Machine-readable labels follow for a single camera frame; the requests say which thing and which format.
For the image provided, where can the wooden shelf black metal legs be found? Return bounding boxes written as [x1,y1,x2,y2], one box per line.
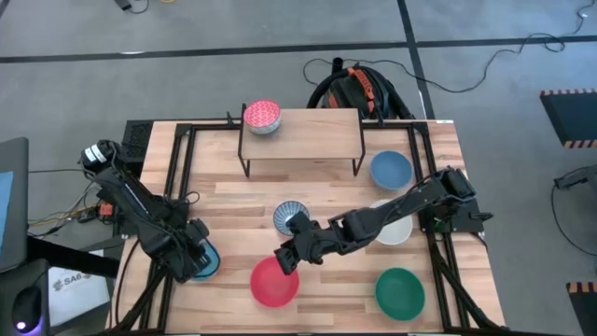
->
[236,103,367,178]

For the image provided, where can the black floor cable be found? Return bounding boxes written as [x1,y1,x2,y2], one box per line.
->
[302,32,568,94]

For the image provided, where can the large coral red bowl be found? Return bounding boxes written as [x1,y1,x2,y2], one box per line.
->
[249,255,300,309]

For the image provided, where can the large green bowl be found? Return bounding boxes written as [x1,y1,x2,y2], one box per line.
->
[374,267,426,322]

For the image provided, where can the black aluminium rig frame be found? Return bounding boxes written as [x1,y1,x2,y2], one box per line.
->
[109,119,509,335]

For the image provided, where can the grey laptop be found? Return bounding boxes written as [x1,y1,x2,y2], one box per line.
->
[0,136,30,274]

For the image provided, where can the black perforated box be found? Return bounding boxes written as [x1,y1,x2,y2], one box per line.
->
[118,119,155,164]

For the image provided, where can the black computer mouse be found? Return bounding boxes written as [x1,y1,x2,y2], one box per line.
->
[11,285,44,333]

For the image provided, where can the black beam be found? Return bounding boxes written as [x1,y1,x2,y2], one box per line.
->
[25,235,121,280]

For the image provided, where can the small blue striped bowl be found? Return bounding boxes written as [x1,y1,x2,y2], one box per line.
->
[272,200,312,238]

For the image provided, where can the white labelled box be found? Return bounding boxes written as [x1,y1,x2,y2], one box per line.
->
[49,268,113,328]

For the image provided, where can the large white bowl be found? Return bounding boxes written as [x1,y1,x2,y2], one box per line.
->
[370,199,414,246]

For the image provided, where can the black and orange vacuum cleaner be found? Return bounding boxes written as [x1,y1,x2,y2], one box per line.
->
[305,56,416,121]

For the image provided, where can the large plain blue bowl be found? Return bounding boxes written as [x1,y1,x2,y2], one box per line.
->
[369,149,414,191]

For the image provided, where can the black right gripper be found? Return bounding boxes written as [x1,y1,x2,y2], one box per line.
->
[273,213,349,275]

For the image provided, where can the black hazard-striped platform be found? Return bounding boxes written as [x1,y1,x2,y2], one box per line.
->
[539,88,597,149]
[566,281,597,336]

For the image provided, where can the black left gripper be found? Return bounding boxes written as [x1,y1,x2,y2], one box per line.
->
[148,217,211,284]

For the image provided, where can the small grey bowl red inside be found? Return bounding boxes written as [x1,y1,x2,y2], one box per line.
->
[243,99,283,136]

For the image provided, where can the small orange bowl blue inside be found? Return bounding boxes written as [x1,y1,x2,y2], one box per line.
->
[190,237,222,283]

